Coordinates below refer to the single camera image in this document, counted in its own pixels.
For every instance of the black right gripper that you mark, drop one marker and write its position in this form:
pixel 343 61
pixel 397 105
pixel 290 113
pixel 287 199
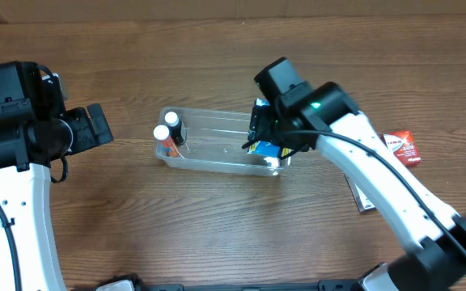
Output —
pixel 260 126

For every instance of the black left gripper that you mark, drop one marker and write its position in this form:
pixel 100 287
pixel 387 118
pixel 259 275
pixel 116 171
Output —
pixel 99 124

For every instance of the blue yellow VapoDrops box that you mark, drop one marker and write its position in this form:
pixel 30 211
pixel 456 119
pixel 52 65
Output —
pixel 262 148

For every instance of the orange bottle white cap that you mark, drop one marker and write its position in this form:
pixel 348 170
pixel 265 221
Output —
pixel 162 134

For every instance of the black bottle white cap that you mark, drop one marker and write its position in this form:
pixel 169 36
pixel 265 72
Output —
pixel 176 127

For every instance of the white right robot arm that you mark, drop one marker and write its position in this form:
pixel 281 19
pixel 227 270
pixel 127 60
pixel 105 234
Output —
pixel 298 117

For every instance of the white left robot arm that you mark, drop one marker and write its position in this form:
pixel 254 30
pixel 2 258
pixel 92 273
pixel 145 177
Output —
pixel 37 134

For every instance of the clear plastic container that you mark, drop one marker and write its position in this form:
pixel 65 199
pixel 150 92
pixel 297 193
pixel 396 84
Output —
pixel 213 143

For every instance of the white medicine box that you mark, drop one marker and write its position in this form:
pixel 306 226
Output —
pixel 361 200

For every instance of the red medicine box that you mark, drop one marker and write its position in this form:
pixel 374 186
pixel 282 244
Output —
pixel 403 146

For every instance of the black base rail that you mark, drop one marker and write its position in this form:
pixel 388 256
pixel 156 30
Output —
pixel 134 283

